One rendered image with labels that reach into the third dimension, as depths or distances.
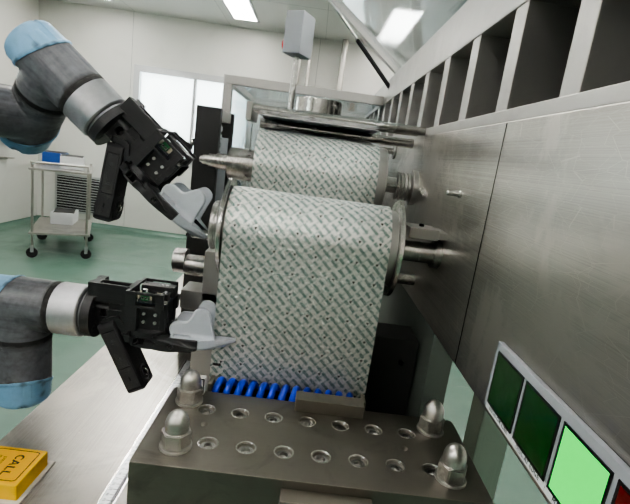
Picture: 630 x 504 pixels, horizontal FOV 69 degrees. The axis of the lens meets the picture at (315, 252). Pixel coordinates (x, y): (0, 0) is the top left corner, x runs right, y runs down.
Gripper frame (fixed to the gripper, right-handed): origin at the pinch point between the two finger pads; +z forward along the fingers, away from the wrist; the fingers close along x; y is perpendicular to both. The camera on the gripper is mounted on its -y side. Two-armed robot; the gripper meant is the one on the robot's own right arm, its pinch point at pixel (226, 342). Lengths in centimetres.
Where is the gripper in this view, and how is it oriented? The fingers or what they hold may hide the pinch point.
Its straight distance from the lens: 69.5
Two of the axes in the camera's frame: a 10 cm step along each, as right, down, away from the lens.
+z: 9.9, 1.3, 0.3
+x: 0.0, -2.1, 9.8
